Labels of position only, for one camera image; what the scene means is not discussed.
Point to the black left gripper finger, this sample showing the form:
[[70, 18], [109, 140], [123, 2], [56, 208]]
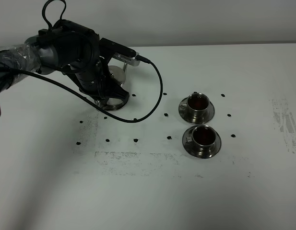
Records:
[[110, 88]]

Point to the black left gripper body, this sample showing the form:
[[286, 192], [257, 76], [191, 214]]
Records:
[[73, 50]]

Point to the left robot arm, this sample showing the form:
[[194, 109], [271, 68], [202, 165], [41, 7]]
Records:
[[16, 61]]

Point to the stainless steel teapot saucer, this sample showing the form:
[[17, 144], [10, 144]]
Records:
[[110, 104]]

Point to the far stainless steel saucer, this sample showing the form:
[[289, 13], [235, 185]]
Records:
[[200, 119]]

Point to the far stainless steel teacup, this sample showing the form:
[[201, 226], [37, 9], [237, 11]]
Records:
[[195, 104]]

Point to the stainless steel teacup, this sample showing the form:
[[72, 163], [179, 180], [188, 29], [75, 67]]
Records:
[[199, 136], [195, 104]]

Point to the near stainless steel saucer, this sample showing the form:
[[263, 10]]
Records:
[[207, 152]]

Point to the near stainless steel teacup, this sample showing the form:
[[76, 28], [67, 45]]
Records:
[[199, 136]]

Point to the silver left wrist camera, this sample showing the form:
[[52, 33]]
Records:
[[109, 49]]

